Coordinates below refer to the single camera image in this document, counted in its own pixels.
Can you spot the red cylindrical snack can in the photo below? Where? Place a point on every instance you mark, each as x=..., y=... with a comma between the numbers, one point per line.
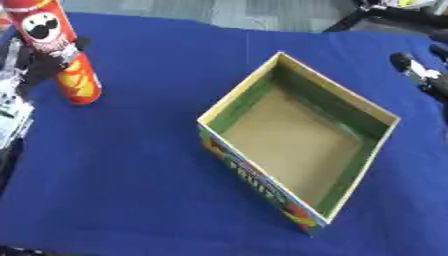
x=58, y=50

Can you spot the black tripod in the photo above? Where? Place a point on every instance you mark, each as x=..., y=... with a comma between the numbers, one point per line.
x=385, y=13

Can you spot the open cardboard box green inside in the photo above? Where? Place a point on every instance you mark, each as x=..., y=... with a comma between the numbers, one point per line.
x=291, y=133

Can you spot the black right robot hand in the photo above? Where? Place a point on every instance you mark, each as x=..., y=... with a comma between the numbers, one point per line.
x=429, y=75

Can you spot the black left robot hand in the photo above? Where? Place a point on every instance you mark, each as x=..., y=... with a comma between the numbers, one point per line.
x=39, y=68

